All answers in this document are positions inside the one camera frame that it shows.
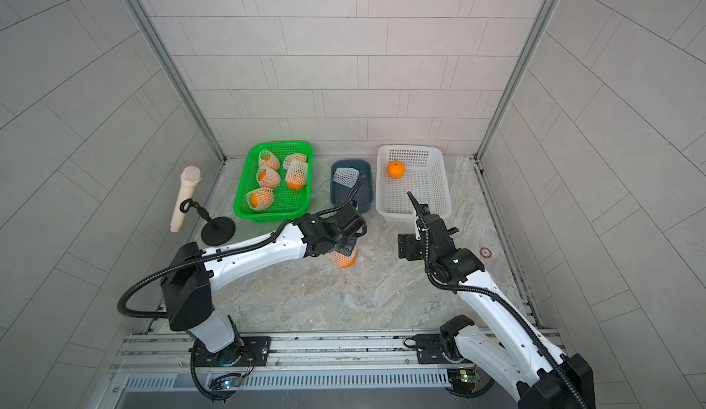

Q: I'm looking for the netted orange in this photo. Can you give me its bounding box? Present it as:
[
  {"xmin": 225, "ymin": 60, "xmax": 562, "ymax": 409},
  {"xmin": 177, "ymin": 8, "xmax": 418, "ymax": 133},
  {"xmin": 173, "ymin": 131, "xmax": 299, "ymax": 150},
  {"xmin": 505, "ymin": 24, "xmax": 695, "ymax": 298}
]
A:
[
  {"xmin": 258, "ymin": 150, "xmax": 281, "ymax": 171},
  {"xmin": 331, "ymin": 250, "xmax": 358, "ymax": 268},
  {"xmin": 257, "ymin": 166, "xmax": 281, "ymax": 189},
  {"xmin": 283, "ymin": 153, "xmax": 308, "ymax": 190},
  {"xmin": 246, "ymin": 188, "xmax": 275, "ymax": 211}
]

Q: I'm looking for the white foam net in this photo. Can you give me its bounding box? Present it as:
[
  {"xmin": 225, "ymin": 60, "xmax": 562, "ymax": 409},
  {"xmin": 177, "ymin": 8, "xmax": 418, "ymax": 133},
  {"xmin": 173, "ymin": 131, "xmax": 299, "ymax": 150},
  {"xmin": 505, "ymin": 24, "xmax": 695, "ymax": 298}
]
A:
[{"xmin": 332, "ymin": 166, "xmax": 360, "ymax": 188}]

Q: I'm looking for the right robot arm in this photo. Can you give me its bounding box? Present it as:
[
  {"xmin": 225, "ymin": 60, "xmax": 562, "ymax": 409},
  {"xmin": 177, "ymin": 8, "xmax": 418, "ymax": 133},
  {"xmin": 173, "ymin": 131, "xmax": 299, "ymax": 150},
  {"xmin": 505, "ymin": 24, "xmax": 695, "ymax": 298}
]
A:
[{"xmin": 400, "ymin": 198, "xmax": 596, "ymax": 408}]

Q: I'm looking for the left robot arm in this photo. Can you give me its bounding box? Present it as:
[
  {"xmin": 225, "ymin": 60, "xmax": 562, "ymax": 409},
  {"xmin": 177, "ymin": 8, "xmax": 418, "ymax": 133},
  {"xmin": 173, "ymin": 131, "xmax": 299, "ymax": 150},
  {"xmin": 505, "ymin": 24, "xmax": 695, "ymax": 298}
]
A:
[{"xmin": 117, "ymin": 174, "xmax": 367, "ymax": 354}]

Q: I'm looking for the white plastic basket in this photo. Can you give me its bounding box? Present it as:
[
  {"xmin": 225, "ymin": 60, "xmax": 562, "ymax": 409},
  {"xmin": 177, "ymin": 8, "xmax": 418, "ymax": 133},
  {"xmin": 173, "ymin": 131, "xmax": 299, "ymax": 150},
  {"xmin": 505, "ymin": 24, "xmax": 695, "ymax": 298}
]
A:
[{"xmin": 375, "ymin": 145, "xmax": 452, "ymax": 223}]

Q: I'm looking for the right green circuit board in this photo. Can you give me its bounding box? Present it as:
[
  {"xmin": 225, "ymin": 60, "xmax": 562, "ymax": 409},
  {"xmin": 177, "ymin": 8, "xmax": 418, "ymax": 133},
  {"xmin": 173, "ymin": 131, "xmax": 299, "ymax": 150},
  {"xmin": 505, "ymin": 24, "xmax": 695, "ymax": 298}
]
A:
[{"xmin": 447, "ymin": 369, "xmax": 483, "ymax": 394}]

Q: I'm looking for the green circuit board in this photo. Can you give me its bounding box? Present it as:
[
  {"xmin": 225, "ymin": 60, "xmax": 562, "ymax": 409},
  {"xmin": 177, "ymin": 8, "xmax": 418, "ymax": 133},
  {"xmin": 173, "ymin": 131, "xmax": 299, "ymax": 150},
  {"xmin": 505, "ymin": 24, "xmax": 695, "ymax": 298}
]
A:
[
  {"xmin": 447, "ymin": 369, "xmax": 483, "ymax": 394},
  {"xmin": 210, "ymin": 373, "xmax": 245, "ymax": 392}
]

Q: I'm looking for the left green circuit board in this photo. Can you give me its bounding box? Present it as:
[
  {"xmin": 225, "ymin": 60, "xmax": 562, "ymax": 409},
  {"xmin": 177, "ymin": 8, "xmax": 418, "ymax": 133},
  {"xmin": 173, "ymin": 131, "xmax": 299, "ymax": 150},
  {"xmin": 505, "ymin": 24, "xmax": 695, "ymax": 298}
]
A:
[{"xmin": 210, "ymin": 373, "xmax": 245, "ymax": 392}]

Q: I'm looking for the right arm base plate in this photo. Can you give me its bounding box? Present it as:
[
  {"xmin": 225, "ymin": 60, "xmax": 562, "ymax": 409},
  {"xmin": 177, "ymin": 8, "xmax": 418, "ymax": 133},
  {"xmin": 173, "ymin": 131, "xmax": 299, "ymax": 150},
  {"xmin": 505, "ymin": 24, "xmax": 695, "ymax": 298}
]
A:
[{"xmin": 404, "ymin": 334, "xmax": 452, "ymax": 365}]

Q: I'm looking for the aluminium rail frame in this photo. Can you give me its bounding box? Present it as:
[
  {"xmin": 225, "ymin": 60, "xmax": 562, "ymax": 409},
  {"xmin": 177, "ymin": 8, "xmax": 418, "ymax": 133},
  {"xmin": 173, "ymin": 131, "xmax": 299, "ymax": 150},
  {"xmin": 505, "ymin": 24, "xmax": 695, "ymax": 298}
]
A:
[{"xmin": 92, "ymin": 330, "xmax": 504, "ymax": 408}]

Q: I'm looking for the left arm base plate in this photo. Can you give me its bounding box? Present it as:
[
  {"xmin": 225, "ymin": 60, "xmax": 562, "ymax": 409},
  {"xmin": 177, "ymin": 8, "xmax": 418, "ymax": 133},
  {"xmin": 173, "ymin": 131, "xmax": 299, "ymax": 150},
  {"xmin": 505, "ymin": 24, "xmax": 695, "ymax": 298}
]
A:
[{"xmin": 189, "ymin": 337, "xmax": 272, "ymax": 368}]

